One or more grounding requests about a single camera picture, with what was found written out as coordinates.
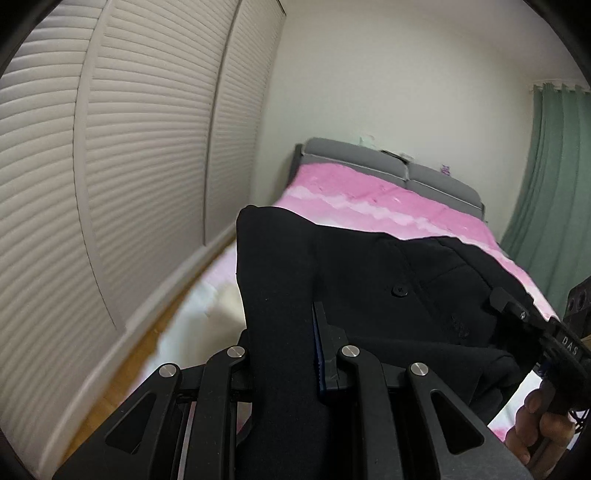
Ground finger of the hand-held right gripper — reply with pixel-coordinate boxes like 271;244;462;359
489;287;563;339

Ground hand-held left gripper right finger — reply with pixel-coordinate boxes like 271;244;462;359
311;300;536;480

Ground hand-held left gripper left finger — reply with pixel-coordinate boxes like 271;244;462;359
53;344;253;480

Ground black pants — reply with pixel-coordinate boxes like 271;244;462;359
235;204;552;480

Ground person's right hand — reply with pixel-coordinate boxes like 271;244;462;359
505;382;591;468

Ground green curtain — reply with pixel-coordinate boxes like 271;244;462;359
500;82;591;319

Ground white louvered closet door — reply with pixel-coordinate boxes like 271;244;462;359
203;0;288;247
75;0;244;330
0;0;122;453

